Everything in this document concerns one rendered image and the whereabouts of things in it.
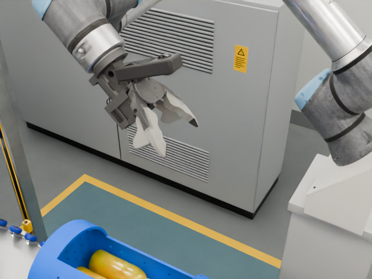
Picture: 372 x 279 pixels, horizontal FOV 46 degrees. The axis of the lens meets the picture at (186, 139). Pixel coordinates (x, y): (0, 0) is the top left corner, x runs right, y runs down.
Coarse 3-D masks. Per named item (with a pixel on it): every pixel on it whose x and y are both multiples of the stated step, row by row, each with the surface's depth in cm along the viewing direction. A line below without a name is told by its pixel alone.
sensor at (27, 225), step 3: (24, 222) 163; (27, 222) 163; (30, 222) 163; (24, 225) 163; (27, 225) 162; (30, 225) 164; (24, 228) 164; (27, 228) 163; (30, 228) 164; (24, 231) 165; (27, 231) 164; (30, 231) 165; (24, 234) 164
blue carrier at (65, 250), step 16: (64, 224) 124; (80, 224) 125; (48, 240) 119; (64, 240) 118; (80, 240) 132; (96, 240) 139; (112, 240) 134; (48, 256) 116; (64, 256) 127; (80, 256) 135; (128, 256) 134; (144, 256) 130; (32, 272) 116; (48, 272) 114; (64, 272) 113; (80, 272) 112; (144, 272) 133; (160, 272) 130; (176, 272) 126
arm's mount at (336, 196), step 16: (368, 160) 129; (320, 176) 146; (336, 176) 136; (352, 176) 128; (368, 176) 125; (320, 192) 137; (336, 192) 134; (352, 192) 131; (368, 192) 128; (304, 208) 144; (320, 208) 141; (336, 208) 137; (352, 208) 134; (368, 208) 131; (336, 224) 140; (352, 224) 137
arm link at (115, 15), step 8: (112, 0) 81; (120, 0) 83; (128, 0) 85; (136, 0) 87; (112, 8) 82; (120, 8) 84; (128, 8) 87; (112, 16) 84; (120, 16) 88; (112, 24) 90
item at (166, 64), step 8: (160, 56) 73; (168, 56) 73; (176, 56) 73; (128, 64) 77; (136, 64) 75; (144, 64) 73; (152, 64) 73; (160, 64) 72; (168, 64) 71; (176, 64) 73; (120, 72) 76; (128, 72) 75; (136, 72) 75; (144, 72) 74; (152, 72) 73; (160, 72) 73; (168, 72) 72; (120, 80) 77
